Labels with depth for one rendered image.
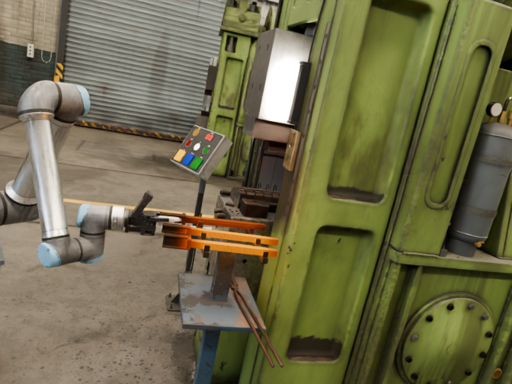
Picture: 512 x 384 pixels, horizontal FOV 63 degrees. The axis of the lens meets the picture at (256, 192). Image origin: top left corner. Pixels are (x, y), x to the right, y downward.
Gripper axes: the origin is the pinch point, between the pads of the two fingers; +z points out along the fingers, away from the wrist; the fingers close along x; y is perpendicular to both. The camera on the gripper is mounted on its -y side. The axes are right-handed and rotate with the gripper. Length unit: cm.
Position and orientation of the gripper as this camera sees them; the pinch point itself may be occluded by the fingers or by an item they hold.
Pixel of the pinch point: (178, 217)
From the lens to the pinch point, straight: 168.7
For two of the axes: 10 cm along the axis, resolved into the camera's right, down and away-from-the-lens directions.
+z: 9.7, 0.9, 2.4
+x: 2.1, 2.6, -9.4
